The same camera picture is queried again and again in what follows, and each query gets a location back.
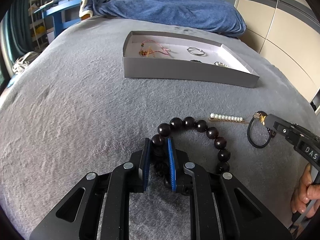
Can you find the white sneaker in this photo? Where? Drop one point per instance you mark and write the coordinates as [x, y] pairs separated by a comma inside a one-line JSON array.
[[23, 62]]

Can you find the teal curtain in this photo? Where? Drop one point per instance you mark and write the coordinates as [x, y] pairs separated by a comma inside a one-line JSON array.
[[19, 39]]

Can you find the grey shallow cardboard tray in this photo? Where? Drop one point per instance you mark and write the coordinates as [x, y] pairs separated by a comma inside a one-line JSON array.
[[184, 57]]

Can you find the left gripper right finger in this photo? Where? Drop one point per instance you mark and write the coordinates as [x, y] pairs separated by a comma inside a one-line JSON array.
[[176, 161]]

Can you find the red gold bead jewelry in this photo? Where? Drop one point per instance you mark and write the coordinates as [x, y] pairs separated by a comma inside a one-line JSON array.
[[147, 53]]

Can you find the grey bed cover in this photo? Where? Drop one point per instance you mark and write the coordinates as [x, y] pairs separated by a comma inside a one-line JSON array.
[[72, 112]]

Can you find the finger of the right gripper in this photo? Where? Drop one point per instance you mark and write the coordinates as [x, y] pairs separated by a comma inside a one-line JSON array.
[[279, 125]]

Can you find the blue desk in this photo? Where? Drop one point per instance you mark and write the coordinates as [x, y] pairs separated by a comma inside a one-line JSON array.
[[55, 8]]

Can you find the beige wardrobe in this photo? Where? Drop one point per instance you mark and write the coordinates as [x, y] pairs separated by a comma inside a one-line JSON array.
[[286, 33]]

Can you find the pearl hair clip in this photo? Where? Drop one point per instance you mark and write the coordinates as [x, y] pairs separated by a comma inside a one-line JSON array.
[[226, 118]]

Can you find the blue blanket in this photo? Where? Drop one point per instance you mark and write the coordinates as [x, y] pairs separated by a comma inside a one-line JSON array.
[[215, 16]]

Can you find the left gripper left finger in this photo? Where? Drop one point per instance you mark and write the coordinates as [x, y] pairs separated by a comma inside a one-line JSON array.
[[144, 164]]

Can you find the right hand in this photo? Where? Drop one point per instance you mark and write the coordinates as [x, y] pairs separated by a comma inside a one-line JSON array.
[[305, 192]]

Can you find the white shelf rack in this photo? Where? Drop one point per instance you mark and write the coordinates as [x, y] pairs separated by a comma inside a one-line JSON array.
[[37, 26]]

